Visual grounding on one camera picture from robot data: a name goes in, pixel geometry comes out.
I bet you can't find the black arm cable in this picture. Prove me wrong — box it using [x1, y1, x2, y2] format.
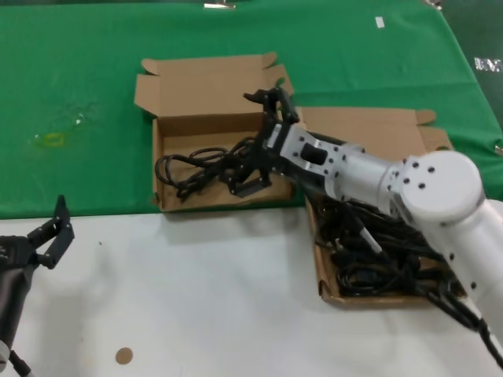
[0, 339, 35, 377]
[344, 202, 503, 368]

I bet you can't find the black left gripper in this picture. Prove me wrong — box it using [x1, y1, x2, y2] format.
[0, 195, 75, 272]

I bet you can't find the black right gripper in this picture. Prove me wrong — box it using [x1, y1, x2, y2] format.
[224, 87, 299, 199]

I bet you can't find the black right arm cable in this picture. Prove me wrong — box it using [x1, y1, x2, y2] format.
[344, 202, 503, 368]

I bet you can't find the green table cloth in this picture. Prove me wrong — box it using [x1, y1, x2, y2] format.
[0, 0, 503, 219]

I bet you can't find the open brown cardboard box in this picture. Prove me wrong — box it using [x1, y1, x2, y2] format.
[294, 105, 468, 310]
[133, 50, 296, 214]

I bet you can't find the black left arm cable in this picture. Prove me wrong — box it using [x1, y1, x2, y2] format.
[0, 339, 35, 377]

